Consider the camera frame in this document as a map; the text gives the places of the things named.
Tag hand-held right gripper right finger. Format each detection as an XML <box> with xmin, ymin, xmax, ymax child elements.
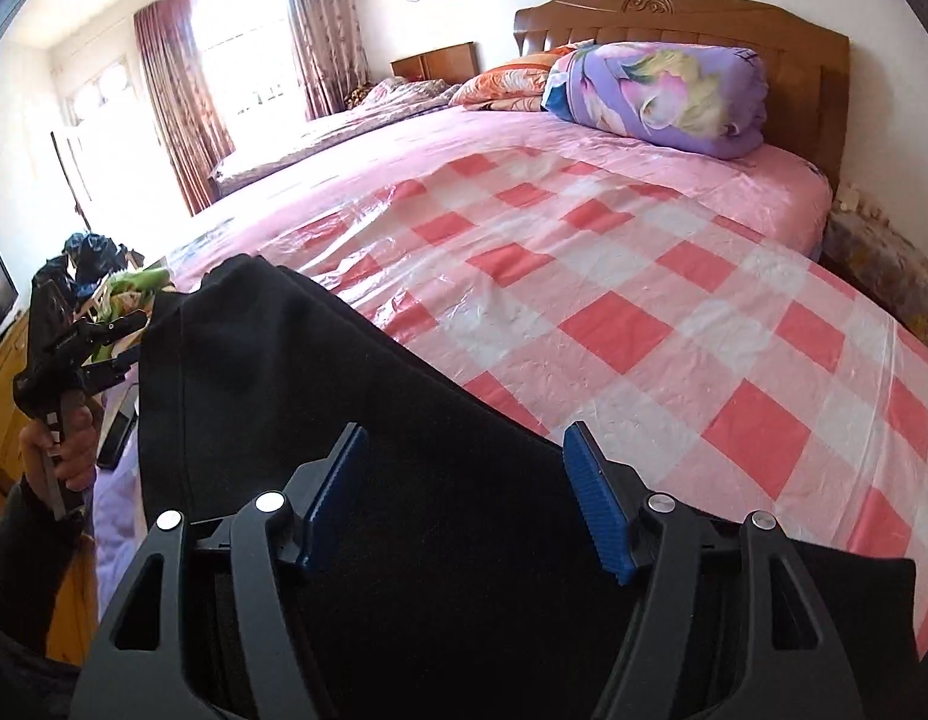
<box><xmin>561</xmin><ymin>421</ymin><xmax>863</xmax><ymax>720</ymax></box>

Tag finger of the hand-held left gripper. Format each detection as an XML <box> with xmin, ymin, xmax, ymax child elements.
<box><xmin>77</xmin><ymin>311</ymin><xmax>150</xmax><ymax>350</ymax></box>
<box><xmin>77</xmin><ymin>356</ymin><xmax>139</xmax><ymax>395</ymax></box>

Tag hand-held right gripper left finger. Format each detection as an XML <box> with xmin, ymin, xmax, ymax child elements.
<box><xmin>70</xmin><ymin>424</ymin><xmax>371</xmax><ymax>720</ymax></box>

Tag black pants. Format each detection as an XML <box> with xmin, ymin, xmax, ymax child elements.
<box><xmin>137</xmin><ymin>255</ymin><xmax>919</xmax><ymax>720</ymax></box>

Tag person's left forearm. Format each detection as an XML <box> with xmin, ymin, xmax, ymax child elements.
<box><xmin>0</xmin><ymin>480</ymin><xmax>97</xmax><ymax>720</ymax></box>

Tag person's left hand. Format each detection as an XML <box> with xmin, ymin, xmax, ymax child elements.
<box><xmin>20</xmin><ymin>405</ymin><xmax>97</xmax><ymax>500</ymax></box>

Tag black flat device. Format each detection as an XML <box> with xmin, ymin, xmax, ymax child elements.
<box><xmin>96</xmin><ymin>390</ymin><xmax>139</xmax><ymax>470</ymax></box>

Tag black plastic bag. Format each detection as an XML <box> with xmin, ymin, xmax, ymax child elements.
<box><xmin>32</xmin><ymin>232</ymin><xmax>142</xmax><ymax>301</ymax></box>

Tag white framed side window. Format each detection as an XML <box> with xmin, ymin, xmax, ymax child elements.
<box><xmin>62</xmin><ymin>64</ymin><xmax>146</xmax><ymax>203</ymax></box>

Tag bed with checkered pink sheet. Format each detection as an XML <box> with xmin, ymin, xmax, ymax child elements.
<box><xmin>164</xmin><ymin>150</ymin><xmax>928</xmax><ymax>668</ymax></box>

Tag lilac floral bed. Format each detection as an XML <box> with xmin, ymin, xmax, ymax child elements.
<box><xmin>209</xmin><ymin>79</ymin><xmax>465</xmax><ymax>196</ymax></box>

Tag bright window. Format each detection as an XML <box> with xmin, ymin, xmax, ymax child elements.
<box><xmin>186</xmin><ymin>0</ymin><xmax>315</xmax><ymax>155</ymax></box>

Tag nightstand with floral cloth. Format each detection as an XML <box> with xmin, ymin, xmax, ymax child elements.
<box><xmin>820</xmin><ymin>210</ymin><xmax>928</xmax><ymax>361</ymax></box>

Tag purple floral folded quilt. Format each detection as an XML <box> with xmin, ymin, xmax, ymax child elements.
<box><xmin>540</xmin><ymin>41</ymin><xmax>769</xmax><ymax>160</ymax></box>

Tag orange floral pillow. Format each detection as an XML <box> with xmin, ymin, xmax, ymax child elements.
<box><xmin>449</xmin><ymin>45</ymin><xmax>585</xmax><ymax>113</ymax></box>

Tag carved wooden headboard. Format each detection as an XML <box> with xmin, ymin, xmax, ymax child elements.
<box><xmin>513</xmin><ymin>0</ymin><xmax>851</xmax><ymax>196</ymax></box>

